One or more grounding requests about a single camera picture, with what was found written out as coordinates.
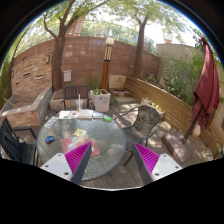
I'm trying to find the wooden slatted bench fence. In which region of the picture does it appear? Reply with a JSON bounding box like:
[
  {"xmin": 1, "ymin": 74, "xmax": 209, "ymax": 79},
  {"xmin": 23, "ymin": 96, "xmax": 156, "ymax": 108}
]
[{"xmin": 123, "ymin": 76, "xmax": 224, "ymax": 158}]

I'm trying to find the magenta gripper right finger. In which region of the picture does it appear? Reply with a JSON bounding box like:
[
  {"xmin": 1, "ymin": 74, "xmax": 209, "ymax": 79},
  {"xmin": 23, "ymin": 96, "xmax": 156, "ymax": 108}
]
[{"xmin": 133, "ymin": 143, "xmax": 182, "ymax": 185}]

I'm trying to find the white book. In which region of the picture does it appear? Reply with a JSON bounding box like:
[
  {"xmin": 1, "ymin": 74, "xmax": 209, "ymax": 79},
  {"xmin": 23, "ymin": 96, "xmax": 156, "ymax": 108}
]
[{"xmin": 77, "ymin": 109, "xmax": 93, "ymax": 119}]

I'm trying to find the wicker patio chair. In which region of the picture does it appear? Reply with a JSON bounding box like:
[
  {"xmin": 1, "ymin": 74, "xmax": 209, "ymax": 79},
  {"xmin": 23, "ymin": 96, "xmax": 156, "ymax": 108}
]
[{"xmin": 113, "ymin": 104, "xmax": 163, "ymax": 167}]

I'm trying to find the white square planter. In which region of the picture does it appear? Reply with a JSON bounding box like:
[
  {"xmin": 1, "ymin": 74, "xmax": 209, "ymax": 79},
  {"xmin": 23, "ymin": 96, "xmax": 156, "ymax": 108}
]
[{"xmin": 90, "ymin": 89, "xmax": 110, "ymax": 112}]

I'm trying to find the yellow sticky note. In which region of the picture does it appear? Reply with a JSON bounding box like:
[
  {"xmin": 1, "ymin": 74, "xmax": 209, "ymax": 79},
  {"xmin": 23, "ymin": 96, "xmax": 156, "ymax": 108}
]
[{"xmin": 74, "ymin": 129, "xmax": 87, "ymax": 136}]

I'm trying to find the tree trunk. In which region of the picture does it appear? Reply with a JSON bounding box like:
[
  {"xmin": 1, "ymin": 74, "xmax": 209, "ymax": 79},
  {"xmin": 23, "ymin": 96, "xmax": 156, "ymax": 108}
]
[
  {"xmin": 43, "ymin": 0, "xmax": 85, "ymax": 91},
  {"xmin": 133, "ymin": 12, "xmax": 148, "ymax": 78}
]

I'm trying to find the clear plastic cup with straw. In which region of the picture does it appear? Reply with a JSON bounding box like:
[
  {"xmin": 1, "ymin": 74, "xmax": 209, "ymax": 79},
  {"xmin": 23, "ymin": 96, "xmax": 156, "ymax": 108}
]
[{"xmin": 76, "ymin": 94, "xmax": 83, "ymax": 112}]

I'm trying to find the left tree trunk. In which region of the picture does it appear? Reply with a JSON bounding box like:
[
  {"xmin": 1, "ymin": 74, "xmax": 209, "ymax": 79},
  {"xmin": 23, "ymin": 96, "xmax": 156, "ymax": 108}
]
[{"xmin": 43, "ymin": 0, "xmax": 85, "ymax": 91}]

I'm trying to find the concrete umbrella base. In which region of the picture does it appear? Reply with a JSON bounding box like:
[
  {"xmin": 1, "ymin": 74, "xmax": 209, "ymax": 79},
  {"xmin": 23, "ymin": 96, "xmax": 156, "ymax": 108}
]
[{"xmin": 161, "ymin": 130, "xmax": 200, "ymax": 163}]

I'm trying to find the dark slatted chair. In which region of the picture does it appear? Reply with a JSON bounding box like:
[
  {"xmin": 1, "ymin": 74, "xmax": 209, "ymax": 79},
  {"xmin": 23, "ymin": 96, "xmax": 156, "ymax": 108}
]
[{"xmin": 55, "ymin": 85, "xmax": 96, "ymax": 113}]

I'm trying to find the globe lamp post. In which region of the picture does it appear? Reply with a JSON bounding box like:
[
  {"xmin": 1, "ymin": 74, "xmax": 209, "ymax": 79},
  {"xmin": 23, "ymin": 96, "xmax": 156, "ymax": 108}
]
[{"xmin": 101, "ymin": 38, "xmax": 114, "ymax": 89}]

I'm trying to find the round glass patio table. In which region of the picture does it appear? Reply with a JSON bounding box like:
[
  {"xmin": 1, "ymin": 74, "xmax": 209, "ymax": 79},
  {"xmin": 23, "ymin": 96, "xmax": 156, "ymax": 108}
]
[{"xmin": 36, "ymin": 116, "xmax": 126, "ymax": 181}]

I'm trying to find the black metal chair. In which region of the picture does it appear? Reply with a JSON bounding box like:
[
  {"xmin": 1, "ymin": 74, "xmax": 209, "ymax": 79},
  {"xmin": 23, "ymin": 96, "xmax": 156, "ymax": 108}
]
[{"xmin": 0, "ymin": 118, "xmax": 38, "ymax": 165}]

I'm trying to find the patterned card on table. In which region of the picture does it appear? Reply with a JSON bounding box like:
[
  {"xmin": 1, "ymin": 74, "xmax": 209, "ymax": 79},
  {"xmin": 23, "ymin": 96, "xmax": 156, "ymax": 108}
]
[{"xmin": 44, "ymin": 116, "xmax": 58, "ymax": 128}]

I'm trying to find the white paper sheet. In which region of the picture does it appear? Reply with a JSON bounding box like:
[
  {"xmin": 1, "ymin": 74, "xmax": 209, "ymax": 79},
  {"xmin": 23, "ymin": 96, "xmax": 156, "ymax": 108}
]
[{"xmin": 59, "ymin": 111, "xmax": 78, "ymax": 119}]

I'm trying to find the red mouse pad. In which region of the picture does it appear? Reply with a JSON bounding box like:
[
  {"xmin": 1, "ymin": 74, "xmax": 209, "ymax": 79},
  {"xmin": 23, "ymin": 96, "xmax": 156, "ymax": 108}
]
[{"xmin": 62, "ymin": 136, "xmax": 101, "ymax": 157}]

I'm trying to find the folded red patio umbrella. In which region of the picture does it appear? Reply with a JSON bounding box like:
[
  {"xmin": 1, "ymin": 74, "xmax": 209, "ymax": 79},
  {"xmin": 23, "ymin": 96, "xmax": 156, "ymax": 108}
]
[{"xmin": 181, "ymin": 36, "xmax": 220, "ymax": 143}]

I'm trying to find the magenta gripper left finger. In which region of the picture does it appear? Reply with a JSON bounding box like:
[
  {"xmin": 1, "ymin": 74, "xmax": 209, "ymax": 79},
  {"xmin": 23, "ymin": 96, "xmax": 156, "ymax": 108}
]
[{"xmin": 41, "ymin": 143, "xmax": 92, "ymax": 185}]

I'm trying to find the dark blue computer mouse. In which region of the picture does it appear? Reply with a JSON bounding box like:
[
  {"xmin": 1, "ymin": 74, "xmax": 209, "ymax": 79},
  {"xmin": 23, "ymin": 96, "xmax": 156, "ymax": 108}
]
[{"xmin": 45, "ymin": 136, "xmax": 55, "ymax": 144}]

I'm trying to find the right tree trunk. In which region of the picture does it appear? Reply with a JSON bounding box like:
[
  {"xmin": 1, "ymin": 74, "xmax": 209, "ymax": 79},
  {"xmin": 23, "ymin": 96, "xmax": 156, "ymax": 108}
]
[{"xmin": 133, "ymin": 12, "xmax": 148, "ymax": 78}]

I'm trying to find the green marker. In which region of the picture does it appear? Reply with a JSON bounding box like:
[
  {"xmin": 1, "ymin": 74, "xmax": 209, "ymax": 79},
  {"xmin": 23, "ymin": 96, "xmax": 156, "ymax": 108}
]
[{"xmin": 103, "ymin": 116, "xmax": 112, "ymax": 122}]

